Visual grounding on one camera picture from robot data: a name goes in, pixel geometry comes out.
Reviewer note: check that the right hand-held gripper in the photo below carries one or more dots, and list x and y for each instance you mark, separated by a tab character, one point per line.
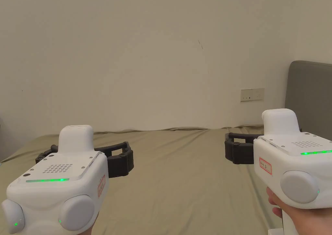
285	165

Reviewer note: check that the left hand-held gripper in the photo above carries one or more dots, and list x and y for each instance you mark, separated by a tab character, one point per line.
52	193

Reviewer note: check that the person's right hand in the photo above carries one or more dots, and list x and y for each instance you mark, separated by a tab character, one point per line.
313	222

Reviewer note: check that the grey padded headboard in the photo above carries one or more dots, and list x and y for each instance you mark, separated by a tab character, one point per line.
311	94

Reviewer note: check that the bed with olive green sheet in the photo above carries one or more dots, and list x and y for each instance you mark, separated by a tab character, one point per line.
181	183

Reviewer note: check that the beige wall socket panel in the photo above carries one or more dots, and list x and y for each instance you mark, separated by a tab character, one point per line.
252	95

